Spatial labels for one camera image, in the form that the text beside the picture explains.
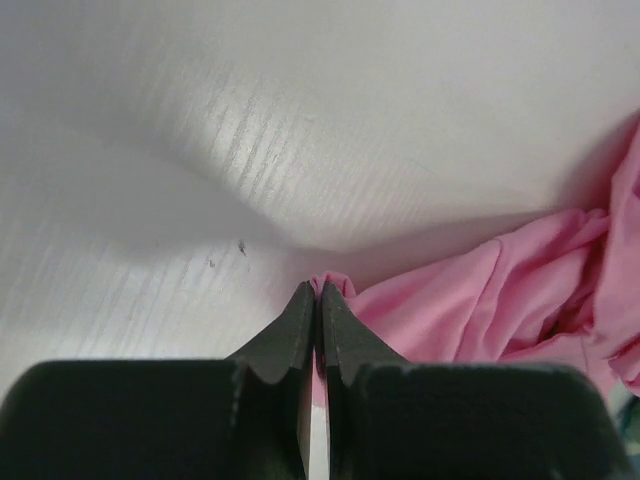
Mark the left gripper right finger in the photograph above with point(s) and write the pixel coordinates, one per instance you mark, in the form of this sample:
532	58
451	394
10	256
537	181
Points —
389	418

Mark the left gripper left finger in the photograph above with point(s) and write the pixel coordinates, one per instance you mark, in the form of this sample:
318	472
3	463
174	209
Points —
246	416

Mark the pink t shirt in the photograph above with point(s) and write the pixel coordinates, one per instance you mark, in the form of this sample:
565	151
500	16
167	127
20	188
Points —
563	288

